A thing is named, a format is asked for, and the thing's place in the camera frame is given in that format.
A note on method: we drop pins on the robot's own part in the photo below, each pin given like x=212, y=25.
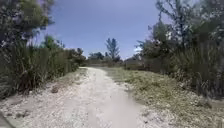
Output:
x=219, y=124

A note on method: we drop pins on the dense bushes and trees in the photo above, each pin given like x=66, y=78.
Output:
x=190, y=56

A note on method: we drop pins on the tall thin tree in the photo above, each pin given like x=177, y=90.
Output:
x=112, y=48

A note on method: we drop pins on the pale gravel path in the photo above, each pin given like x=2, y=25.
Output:
x=96, y=96

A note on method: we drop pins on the dry grass verge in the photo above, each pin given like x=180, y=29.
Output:
x=166, y=96

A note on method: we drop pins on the narrow dry grass strip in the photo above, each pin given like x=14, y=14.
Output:
x=68, y=80

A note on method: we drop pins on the tall reed bushes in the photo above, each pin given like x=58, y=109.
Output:
x=30, y=66

